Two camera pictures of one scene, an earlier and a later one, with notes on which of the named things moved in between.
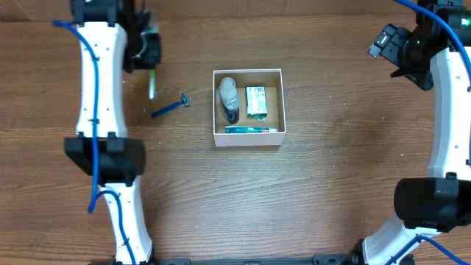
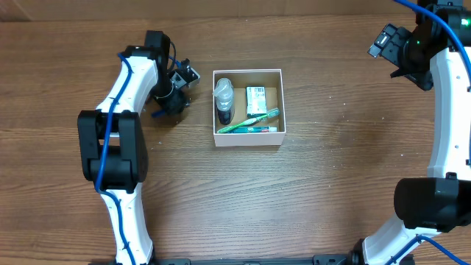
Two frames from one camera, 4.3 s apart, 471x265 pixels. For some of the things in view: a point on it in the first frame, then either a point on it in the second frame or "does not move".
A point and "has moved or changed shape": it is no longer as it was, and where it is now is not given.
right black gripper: [422, 75] does not move
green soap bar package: [257, 102] does not move
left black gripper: [153, 52] to [174, 100]
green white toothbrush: [151, 84] has moved or changed shape
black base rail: [335, 259] does not move
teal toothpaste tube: [248, 129] does not move
